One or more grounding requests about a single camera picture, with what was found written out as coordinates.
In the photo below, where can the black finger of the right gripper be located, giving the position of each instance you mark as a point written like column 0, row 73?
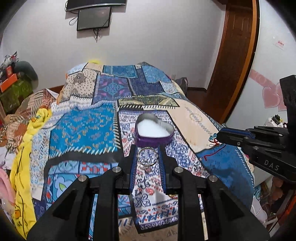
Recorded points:
column 234, row 137

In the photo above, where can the blue patchwork bed quilt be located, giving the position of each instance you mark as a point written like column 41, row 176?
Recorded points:
column 94, row 123

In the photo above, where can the dark grey bag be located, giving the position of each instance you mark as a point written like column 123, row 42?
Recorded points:
column 183, row 84

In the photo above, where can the green patterned box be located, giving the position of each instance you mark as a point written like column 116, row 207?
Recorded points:
column 15, row 94

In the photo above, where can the wall-mounted black monitor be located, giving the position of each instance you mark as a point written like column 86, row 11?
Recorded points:
column 94, row 18

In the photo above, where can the brown patterned blanket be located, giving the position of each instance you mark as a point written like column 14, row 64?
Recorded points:
column 13, row 130

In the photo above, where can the orange box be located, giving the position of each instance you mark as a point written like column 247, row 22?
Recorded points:
column 8, row 82

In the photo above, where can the purple heart-shaped jewelry box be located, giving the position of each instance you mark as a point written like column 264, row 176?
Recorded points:
column 151, row 131

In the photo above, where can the brown wooden door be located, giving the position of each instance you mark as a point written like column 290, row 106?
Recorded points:
column 235, row 56

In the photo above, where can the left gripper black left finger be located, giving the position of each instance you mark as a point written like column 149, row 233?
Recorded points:
column 128, row 165

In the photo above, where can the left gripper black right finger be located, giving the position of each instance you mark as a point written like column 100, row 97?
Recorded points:
column 170, row 184

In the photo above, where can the yellow blanket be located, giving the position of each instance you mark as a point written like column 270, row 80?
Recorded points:
column 24, row 215

